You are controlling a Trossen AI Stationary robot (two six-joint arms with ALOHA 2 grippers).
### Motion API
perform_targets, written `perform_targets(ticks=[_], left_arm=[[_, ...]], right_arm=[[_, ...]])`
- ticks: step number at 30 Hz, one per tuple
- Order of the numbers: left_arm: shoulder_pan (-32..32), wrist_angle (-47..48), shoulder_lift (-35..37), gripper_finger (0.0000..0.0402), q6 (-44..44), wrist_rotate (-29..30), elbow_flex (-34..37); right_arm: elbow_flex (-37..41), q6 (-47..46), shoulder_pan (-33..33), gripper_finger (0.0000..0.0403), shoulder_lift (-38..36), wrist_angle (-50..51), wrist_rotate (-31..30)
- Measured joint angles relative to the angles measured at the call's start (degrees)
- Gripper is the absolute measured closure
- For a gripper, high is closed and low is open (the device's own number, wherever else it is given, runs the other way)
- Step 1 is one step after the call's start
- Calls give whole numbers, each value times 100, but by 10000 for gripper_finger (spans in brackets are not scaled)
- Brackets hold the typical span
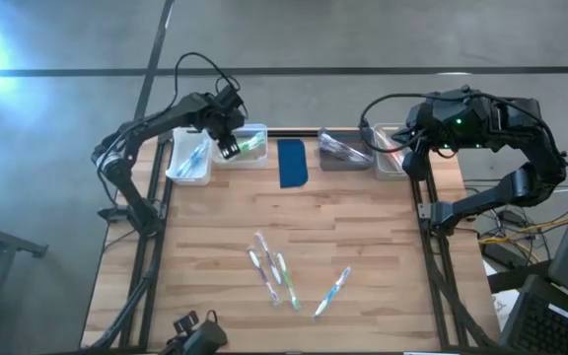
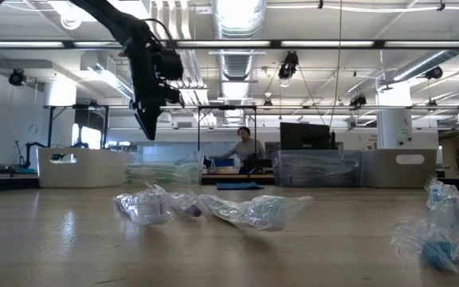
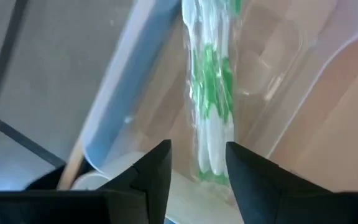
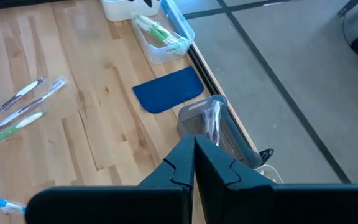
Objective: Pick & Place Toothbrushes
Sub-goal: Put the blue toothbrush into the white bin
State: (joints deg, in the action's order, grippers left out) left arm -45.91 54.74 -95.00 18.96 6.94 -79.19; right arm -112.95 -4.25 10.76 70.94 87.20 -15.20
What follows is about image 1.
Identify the wrapped orange toothbrush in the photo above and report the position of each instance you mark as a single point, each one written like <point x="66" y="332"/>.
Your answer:
<point x="395" y="158"/>
<point x="387" y="148"/>

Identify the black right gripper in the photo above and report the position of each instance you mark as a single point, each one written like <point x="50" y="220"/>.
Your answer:
<point x="427" y="123"/>

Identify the blue toothbrush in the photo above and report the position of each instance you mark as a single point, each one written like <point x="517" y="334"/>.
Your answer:
<point x="333" y="291"/>
<point x="200" y="150"/>
<point x="190" y="160"/>

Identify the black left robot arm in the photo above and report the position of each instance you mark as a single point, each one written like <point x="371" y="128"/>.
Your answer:
<point x="156" y="123"/>

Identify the black keyboard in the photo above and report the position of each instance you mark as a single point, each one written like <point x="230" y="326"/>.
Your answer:
<point x="545" y="325"/>

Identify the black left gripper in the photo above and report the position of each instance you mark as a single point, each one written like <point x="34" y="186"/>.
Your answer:
<point x="215" y="116"/>

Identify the black metal stand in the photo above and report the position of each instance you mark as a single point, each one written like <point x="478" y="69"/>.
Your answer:
<point x="8" y="239"/>

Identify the black power brick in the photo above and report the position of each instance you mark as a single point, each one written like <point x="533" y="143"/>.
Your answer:
<point x="498" y="255"/>

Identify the white plastic bin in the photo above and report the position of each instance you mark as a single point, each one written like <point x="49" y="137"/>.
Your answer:
<point x="188" y="180"/>

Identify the light grey plastic bin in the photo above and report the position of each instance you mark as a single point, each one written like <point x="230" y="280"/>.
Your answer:
<point x="382" y="173"/>

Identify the purple toothbrush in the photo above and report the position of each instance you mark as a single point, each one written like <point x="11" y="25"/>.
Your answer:
<point x="353" y="155"/>
<point x="335" y="148"/>
<point x="264" y="276"/>
<point x="268" y="259"/>

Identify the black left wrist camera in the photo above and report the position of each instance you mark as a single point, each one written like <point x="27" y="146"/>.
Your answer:
<point x="229" y="96"/>

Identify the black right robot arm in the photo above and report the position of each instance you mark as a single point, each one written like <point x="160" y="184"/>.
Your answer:
<point x="535" y="148"/>

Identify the clear plastic bin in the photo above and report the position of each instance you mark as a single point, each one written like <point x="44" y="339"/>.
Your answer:
<point x="263" y="162"/>

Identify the black power adapter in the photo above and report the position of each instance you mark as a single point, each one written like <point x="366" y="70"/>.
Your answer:
<point x="513" y="217"/>

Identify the dark grey plastic bin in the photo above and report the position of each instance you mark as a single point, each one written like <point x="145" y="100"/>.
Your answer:
<point x="331" y="166"/>

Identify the white paper sheet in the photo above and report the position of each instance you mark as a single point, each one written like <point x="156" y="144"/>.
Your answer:
<point x="503" y="301"/>

